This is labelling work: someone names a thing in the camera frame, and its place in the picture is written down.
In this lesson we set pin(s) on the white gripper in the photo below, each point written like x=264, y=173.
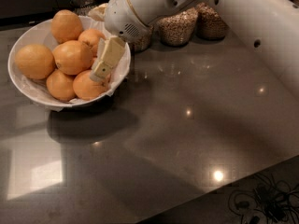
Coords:
x=121, y=19

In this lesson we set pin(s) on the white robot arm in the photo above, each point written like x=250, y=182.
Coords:
x=268, y=27

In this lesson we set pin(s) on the right back orange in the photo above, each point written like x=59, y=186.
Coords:
x=91, y=38

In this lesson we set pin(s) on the orange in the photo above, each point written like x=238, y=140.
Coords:
x=73, y=57
x=65, y=26
x=60, y=86
x=87, y=89
x=91, y=38
x=35, y=61

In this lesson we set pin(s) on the top back orange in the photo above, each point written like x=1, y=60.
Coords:
x=65, y=26

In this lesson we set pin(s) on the centre top orange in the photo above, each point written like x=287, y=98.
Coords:
x=73, y=57

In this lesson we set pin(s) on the front right orange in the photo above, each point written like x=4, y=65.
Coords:
x=87, y=89

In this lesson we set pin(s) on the white paper bowl liner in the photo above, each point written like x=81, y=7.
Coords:
x=120, y=69

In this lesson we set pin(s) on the white bowl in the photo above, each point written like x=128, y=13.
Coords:
x=28, y=87

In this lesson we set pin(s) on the front left orange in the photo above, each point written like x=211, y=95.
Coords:
x=60, y=86

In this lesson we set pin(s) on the glass jar mixed cereal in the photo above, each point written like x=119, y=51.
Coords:
x=143, y=42

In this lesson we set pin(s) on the glass jar pale grains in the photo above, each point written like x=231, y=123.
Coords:
x=177, y=30

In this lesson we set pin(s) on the glass jar brown grains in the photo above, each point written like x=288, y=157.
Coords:
x=210, y=25

